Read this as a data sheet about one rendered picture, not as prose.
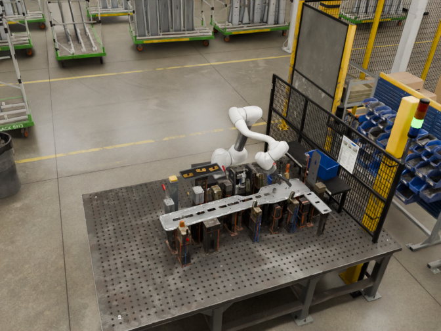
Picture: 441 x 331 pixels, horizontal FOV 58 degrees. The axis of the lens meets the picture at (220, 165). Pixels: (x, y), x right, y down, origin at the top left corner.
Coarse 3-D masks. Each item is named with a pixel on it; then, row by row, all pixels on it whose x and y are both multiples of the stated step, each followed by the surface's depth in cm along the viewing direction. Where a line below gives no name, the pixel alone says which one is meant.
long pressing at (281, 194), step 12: (300, 180) 375; (264, 192) 357; (276, 192) 358; (288, 192) 358; (300, 192) 359; (204, 204) 340; (216, 204) 341; (240, 204) 343; (168, 216) 327; (180, 216) 328; (192, 216) 328; (204, 216) 329; (216, 216) 330; (168, 228) 316
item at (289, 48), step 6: (294, 0) 916; (294, 6) 920; (294, 12) 925; (294, 18) 929; (294, 24) 936; (294, 30) 945; (288, 36) 963; (288, 42) 972; (282, 48) 984; (288, 48) 975
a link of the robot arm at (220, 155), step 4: (220, 148) 408; (216, 152) 404; (220, 152) 403; (224, 152) 405; (228, 152) 412; (212, 156) 409; (216, 156) 403; (220, 156) 402; (224, 156) 404; (228, 156) 408; (212, 160) 409; (216, 160) 404; (220, 160) 403; (224, 160) 406; (228, 160) 408; (220, 164) 406; (224, 164) 408; (228, 164) 411
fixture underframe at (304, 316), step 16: (384, 256) 355; (368, 272) 386; (384, 272) 371; (304, 288) 344; (336, 288) 369; (352, 288) 369; (368, 288) 387; (288, 304) 353; (304, 304) 351; (208, 320) 336; (240, 320) 337; (256, 320) 339; (304, 320) 363
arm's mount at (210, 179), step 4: (192, 164) 429; (196, 164) 430; (200, 164) 430; (204, 164) 431; (208, 176) 414; (212, 176) 415; (224, 176) 416; (208, 180) 409; (212, 180) 409; (216, 180) 410; (208, 184) 405; (212, 184) 407; (216, 184) 409
